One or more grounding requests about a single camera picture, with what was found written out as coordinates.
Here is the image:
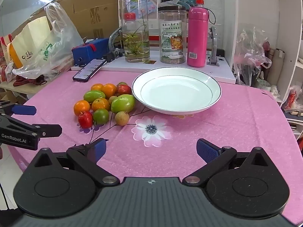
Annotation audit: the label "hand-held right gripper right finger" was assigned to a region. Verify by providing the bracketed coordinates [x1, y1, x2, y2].
[182, 138, 273, 187]

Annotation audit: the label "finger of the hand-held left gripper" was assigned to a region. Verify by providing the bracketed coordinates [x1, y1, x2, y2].
[0, 100, 37, 117]
[0, 113, 63, 138]

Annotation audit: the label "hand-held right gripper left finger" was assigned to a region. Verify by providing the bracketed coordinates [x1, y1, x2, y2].
[27, 138, 120, 187]

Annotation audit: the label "small red apple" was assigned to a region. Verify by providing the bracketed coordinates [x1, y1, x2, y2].
[78, 111, 93, 129]

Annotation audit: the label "round green fruit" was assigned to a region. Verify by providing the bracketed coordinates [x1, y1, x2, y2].
[93, 108, 110, 125]

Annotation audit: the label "brown longan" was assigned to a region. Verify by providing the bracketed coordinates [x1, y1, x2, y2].
[115, 111, 130, 126]

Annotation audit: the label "large green mango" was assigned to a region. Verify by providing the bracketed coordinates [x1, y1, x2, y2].
[111, 94, 136, 114]

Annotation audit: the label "small green mango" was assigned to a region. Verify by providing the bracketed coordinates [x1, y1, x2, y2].
[83, 90, 106, 104]

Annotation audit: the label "white plate with dark rim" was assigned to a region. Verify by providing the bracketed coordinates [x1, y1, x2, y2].
[131, 67, 222, 115]

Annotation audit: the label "pink floral tablecloth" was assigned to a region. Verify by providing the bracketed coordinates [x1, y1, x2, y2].
[7, 70, 303, 225]

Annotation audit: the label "beige canvas tote bag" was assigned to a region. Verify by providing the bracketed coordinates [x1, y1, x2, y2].
[9, 16, 51, 68]

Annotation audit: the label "black smartphone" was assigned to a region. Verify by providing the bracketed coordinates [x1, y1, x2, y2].
[72, 58, 107, 83]

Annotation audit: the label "clear plastic bag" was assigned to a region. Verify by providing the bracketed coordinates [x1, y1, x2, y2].
[12, 2, 83, 81]

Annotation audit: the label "blue machine box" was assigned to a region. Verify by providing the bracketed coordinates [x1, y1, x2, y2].
[72, 38, 112, 67]

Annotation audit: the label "tall glass vase with plant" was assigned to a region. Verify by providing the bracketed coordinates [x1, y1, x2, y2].
[118, 0, 151, 63]

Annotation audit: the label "crumpled clear plastic bags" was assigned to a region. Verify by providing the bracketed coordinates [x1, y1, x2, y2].
[233, 27, 273, 87]

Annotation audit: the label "grey metal lever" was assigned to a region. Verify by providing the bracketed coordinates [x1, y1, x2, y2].
[207, 26, 220, 66]
[108, 27, 123, 57]

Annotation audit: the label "pink thermos bottle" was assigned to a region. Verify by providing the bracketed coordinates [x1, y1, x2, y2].
[187, 5, 216, 68]

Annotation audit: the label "clear plastic jar with label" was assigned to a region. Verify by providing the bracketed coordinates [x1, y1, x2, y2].
[157, 2, 187, 64]

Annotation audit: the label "brown cardboard box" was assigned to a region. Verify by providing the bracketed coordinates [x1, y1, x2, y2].
[53, 0, 119, 40]

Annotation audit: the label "clear bottle with red cap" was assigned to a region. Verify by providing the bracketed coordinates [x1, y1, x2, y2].
[122, 12, 142, 52]

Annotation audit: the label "white shelf unit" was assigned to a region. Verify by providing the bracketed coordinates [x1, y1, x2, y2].
[224, 0, 303, 133]

